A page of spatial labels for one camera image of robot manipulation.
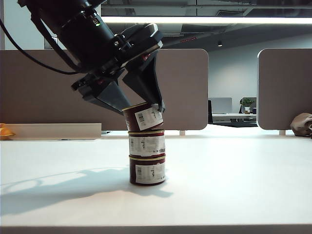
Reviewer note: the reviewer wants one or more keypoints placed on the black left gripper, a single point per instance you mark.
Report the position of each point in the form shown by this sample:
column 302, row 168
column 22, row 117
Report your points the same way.
column 122, row 58

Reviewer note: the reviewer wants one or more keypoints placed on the dark red labelled tin can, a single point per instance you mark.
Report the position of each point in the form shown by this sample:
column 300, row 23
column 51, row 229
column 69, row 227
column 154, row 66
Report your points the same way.
column 146, row 173
column 132, row 119
column 146, row 143

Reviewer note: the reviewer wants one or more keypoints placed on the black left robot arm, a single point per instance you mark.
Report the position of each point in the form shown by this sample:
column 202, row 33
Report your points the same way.
column 80, row 36

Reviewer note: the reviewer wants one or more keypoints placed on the wide brown desk partition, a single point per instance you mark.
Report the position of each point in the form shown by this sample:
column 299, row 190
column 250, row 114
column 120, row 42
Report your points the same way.
column 182, row 85

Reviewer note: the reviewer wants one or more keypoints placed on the white partition foot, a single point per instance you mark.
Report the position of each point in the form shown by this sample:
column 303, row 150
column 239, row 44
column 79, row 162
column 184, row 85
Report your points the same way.
column 282, row 132
column 182, row 132

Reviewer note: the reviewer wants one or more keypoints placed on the grey background desk screen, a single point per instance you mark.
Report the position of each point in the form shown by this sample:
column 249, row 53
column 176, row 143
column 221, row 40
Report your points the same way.
column 221, row 105

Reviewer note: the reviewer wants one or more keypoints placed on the small ceiling spotlight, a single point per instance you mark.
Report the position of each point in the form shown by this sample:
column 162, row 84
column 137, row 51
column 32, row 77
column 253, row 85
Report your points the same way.
column 220, row 44

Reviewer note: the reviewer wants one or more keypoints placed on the white background desk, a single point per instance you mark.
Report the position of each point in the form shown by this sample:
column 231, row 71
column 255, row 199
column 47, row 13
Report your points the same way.
column 234, row 117

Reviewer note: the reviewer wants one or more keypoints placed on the long white ceiling light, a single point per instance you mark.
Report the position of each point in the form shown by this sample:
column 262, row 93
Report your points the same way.
column 219, row 20

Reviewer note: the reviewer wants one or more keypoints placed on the potted green plant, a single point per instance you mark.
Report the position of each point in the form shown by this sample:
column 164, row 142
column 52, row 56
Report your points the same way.
column 247, row 102

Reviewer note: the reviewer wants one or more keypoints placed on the yellow crumpled cloth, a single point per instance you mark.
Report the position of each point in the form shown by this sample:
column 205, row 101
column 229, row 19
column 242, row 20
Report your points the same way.
column 6, row 131

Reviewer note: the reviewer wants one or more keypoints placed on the narrow brown desk partition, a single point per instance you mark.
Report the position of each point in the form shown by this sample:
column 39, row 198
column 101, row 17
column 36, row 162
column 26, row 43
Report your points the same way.
column 285, row 85

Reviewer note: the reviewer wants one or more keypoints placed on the brown crumpled bag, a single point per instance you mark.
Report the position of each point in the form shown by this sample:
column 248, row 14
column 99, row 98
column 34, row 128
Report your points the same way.
column 301, row 124

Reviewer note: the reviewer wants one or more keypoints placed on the dark left wrist camera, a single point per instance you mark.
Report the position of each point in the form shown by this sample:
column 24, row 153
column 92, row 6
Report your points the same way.
column 143, row 35

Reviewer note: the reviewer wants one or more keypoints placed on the metal wall plate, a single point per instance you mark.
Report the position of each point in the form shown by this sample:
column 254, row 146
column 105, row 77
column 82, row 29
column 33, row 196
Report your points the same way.
column 48, row 45

